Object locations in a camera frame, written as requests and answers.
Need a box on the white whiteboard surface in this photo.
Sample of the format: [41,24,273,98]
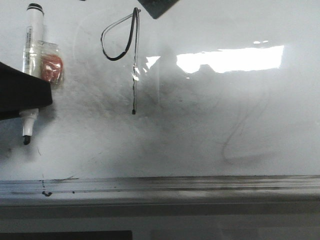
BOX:
[0,0,320,181]

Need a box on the red eraser taped to marker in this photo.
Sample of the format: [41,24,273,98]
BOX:
[37,41,64,87]

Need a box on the white whiteboard marker pen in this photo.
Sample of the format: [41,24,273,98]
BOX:
[19,3,44,145]

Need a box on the aluminium whiteboard frame rail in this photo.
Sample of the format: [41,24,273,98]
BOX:
[0,175,320,205]

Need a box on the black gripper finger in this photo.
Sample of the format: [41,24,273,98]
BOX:
[138,0,179,20]
[0,63,53,120]

